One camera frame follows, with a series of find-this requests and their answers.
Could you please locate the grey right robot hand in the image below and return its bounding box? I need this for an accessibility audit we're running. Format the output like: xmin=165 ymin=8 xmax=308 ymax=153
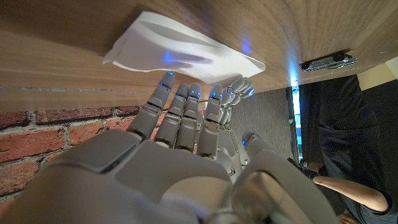
xmin=0 ymin=72 xmax=340 ymax=224

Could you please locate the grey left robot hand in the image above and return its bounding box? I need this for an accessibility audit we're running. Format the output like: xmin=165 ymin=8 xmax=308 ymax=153
xmin=217 ymin=77 xmax=256 ymax=184

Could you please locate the white receipt paper strip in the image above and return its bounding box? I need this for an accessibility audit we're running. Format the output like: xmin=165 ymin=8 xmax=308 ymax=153
xmin=102 ymin=11 xmax=267 ymax=85

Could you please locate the bare person forearm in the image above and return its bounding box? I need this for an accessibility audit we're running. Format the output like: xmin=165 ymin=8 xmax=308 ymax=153
xmin=312 ymin=174 xmax=389 ymax=213

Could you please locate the red brick print backdrop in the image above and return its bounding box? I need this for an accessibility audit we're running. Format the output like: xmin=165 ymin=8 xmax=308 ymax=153
xmin=0 ymin=105 xmax=218 ymax=206

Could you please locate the person in dark trousers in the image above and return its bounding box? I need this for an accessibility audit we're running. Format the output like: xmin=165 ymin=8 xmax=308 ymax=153
xmin=300 ymin=74 xmax=398 ymax=224

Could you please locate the small dark metal clip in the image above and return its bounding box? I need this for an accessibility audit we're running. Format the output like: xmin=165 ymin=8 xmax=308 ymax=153
xmin=298 ymin=51 xmax=358 ymax=73

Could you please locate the yellow floor mat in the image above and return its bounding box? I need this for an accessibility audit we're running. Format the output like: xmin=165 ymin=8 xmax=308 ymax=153
xmin=357 ymin=63 xmax=398 ymax=91

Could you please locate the white floor board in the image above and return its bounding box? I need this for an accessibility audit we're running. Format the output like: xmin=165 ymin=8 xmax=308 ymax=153
xmin=385 ymin=55 xmax=398 ymax=80

